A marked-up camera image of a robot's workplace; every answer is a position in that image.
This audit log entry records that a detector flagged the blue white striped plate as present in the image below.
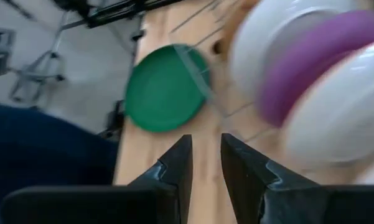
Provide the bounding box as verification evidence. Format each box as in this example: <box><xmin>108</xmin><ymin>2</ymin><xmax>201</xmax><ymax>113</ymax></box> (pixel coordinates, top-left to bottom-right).
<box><xmin>229</xmin><ymin>0</ymin><xmax>362</xmax><ymax>102</ymax></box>

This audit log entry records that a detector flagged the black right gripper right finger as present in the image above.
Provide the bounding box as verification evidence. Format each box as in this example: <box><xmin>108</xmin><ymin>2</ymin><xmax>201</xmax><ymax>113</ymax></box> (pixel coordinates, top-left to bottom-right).
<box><xmin>220</xmin><ymin>133</ymin><xmax>374</xmax><ymax>224</ymax></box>

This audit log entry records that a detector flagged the green plate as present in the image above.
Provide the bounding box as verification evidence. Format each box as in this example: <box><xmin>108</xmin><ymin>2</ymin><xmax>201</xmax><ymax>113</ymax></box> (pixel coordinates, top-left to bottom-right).
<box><xmin>124</xmin><ymin>43</ymin><xmax>212</xmax><ymax>133</ymax></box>

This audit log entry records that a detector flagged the purple plate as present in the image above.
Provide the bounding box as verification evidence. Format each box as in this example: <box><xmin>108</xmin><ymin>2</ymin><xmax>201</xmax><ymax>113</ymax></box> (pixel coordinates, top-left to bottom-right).
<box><xmin>256</xmin><ymin>9</ymin><xmax>374</xmax><ymax>128</ymax></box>

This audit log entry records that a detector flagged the orange patterned deep plate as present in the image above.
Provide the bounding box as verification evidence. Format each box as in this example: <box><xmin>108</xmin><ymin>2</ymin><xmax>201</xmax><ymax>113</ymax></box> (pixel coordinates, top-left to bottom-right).
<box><xmin>281</xmin><ymin>39</ymin><xmax>374</xmax><ymax>169</ymax></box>

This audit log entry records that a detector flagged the person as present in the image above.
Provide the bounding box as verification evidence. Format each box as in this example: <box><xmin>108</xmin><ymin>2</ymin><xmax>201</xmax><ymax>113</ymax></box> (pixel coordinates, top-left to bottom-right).
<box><xmin>0</xmin><ymin>101</ymin><xmax>119</xmax><ymax>224</ymax></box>

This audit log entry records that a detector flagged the grey office chair base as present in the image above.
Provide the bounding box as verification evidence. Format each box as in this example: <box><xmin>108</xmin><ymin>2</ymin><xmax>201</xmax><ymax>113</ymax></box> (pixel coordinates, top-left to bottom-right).
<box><xmin>9</xmin><ymin>27</ymin><xmax>66</xmax><ymax>103</ymax></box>

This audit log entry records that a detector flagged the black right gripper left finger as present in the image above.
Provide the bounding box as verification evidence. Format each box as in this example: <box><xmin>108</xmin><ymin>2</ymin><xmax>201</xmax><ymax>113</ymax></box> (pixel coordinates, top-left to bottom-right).
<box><xmin>1</xmin><ymin>134</ymin><xmax>194</xmax><ymax>224</ymax></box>

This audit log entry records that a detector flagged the grey wire dish rack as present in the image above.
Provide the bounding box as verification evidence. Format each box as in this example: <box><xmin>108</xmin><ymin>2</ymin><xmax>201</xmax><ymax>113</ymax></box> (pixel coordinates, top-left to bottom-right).
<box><xmin>169</xmin><ymin>0</ymin><xmax>281</xmax><ymax>144</ymax></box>

